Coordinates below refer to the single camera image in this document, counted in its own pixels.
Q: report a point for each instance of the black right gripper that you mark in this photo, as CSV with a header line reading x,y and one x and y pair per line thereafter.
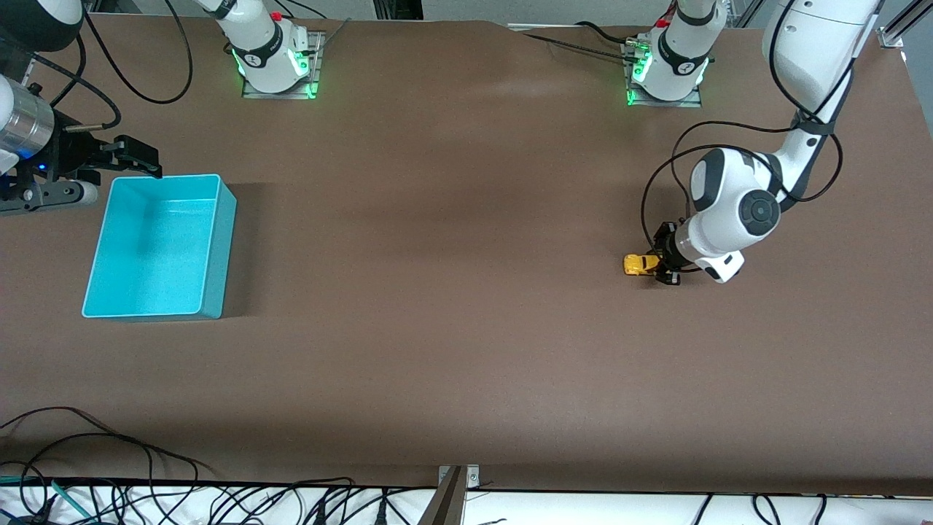
x,y
71,152

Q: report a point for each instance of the black power plug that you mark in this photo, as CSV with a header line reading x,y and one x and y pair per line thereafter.
x,y
381,514
319,514

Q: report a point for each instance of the aluminium profile rail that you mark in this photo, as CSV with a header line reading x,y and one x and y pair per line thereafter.
x,y
895,36

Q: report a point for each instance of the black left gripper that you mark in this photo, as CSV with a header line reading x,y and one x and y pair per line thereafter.
x,y
667,252

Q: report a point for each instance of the silver table bracket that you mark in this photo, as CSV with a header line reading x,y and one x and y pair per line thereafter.
x,y
472,475

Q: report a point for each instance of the teal plastic bin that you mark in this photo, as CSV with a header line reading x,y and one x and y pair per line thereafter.
x,y
153,248

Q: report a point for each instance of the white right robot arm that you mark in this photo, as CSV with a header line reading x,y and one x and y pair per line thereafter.
x,y
262,44

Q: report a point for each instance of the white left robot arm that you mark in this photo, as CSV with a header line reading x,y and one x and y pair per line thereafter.
x,y
736,211

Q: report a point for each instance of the yellow beetle toy car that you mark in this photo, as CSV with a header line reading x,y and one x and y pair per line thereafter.
x,y
638,265

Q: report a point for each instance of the grey angled metal bar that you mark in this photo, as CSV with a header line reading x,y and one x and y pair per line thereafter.
x,y
444,503

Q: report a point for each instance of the aluminium frame post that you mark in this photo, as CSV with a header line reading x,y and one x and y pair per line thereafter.
x,y
743,11

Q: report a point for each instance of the black right camera mount bracket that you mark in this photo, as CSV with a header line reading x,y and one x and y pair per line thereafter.
x,y
36,197

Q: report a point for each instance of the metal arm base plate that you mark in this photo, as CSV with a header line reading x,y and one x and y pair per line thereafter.
x,y
692,102
251,91

